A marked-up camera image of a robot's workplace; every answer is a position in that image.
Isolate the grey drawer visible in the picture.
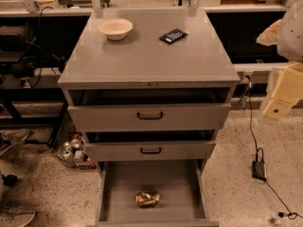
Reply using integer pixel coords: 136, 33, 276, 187
95, 160, 219, 227
85, 131, 216, 161
68, 88, 230, 132

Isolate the wire basket of cans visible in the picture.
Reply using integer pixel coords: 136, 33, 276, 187
55, 132, 96, 169

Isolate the grey bottom drawer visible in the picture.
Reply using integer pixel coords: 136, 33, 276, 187
95, 160, 219, 227

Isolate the black floor power adapter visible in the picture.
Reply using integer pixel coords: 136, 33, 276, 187
252, 161, 267, 182

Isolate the black power cable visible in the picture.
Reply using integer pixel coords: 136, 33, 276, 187
246, 76, 303, 220

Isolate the grey sneaker lower left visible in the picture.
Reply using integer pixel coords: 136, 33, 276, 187
0, 205, 36, 227

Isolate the grey top drawer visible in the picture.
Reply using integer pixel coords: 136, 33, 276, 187
68, 88, 230, 132

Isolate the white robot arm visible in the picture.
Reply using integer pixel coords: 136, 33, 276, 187
257, 0, 303, 120

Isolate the black machine on left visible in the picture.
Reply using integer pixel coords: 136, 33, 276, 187
0, 24, 65, 79

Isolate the grey middle drawer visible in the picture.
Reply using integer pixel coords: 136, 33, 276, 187
85, 131, 216, 161

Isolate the grey drawer cabinet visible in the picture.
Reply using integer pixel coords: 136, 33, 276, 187
57, 7, 241, 227

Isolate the grey sneaker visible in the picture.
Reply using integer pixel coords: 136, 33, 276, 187
0, 205, 36, 227
0, 129, 30, 156

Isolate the cream ceramic bowl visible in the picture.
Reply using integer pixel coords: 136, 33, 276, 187
98, 18, 133, 41

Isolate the dark snack packet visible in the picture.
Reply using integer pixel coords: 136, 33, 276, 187
159, 28, 187, 44

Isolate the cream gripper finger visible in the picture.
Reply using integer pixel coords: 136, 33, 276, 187
261, 98, 294, 120
257, 19, 281, 46

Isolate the grey sneaker upper left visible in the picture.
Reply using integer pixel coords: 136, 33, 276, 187
0, 129, 30, 156

